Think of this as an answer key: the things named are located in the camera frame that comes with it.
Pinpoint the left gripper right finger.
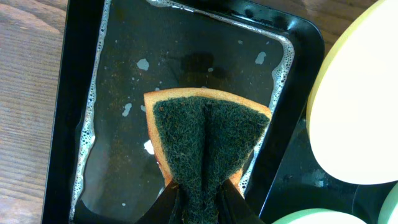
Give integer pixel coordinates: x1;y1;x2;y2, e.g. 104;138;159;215
216;179;264;224

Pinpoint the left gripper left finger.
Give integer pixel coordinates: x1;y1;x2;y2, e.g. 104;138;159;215
136;181;180;224

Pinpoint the orange green scrub sponge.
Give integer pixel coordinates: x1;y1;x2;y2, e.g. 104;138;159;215
144;88;272;223

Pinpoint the yellow plate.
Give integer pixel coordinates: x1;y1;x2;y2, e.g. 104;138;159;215
307;0;397;185

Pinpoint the light green plate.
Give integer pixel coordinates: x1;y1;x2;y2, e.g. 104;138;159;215
377;184;398;224

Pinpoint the round black serving tray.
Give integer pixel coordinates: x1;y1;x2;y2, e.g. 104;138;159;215
260;112;397;223

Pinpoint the black rectangular soapy water tray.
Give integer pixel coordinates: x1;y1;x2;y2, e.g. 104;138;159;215
42;1;325;223

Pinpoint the light blue plate front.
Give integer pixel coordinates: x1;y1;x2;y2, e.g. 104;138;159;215
272;208;366;224

